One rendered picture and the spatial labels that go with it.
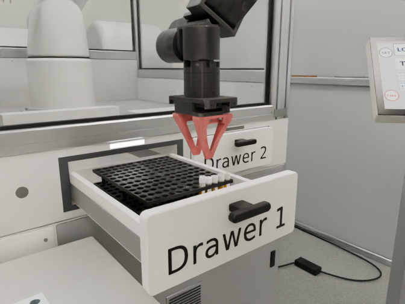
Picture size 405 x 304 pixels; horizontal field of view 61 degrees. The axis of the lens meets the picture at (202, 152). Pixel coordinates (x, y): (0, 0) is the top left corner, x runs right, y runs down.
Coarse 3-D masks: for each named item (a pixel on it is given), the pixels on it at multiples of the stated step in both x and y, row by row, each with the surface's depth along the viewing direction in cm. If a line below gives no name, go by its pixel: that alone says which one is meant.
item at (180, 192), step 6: (228, 180) 62; (192, 186) 59; (198, 186) 59; (204, 186) 58; (210, 186) 59; (216, 186) 60; (168, 192) 56; (174, 192) 56; (180, 192) 57; (186, 192) 56; (192, 192) 57; (144, 198) 53; (150, 198) 53; (156, 198) 54; (162, 198) 53; (168, 198) 54; (174, 198) 55; (150, 204) 52
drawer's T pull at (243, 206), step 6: (234, 204) 48; (240, 204) 48; (246, 204) 48; (252, 204) 48; (258, 204) 48; (264, 204) 48; (270, 204) 49; (234, 210) 47; (240, 210) 46; (246, 210) 46; (252, 210) 46; (258, 210) 47; (264, 210) 48; (228, 216) 45; (234, 216) 44; (240, 216) 45; (246, 216) 46; (252, 216) 47; (234, 222) 45
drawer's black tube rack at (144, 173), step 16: (144, 160) 75; (160, 160) 75; (176, 160) 76; (112, 176) 64; (128, 176) 65; (144, 176) 64; (160, 176) 64; (176, 176) 64; (192, 176) 64; (112, 192) 64; (128, 192) 57; (144, 192) 56; (160, 192) 56; (128, 208) 57; (144, 208) 58
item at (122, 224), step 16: (128, 160) 77; (192, 160) 77; (80, 176) 66; (96, 176) 73; (80, 192) 64; (96, 192) 58; (80, 208) 66; (96, 208) 58; (112, 208) 53; (112, 224) 53; (128, 224) 49; (128, 240) 49
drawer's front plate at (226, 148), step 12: (240, 132) 93; (252, 132) 96; (264, 132) 99; (228, 144) 91; (264, 144) 100; (192, 156) 85; (216, 156) 89; (228, 156) 92; (240, 156) 95; (264, 156) 101; (228, 168) 92; (240, 168) 95
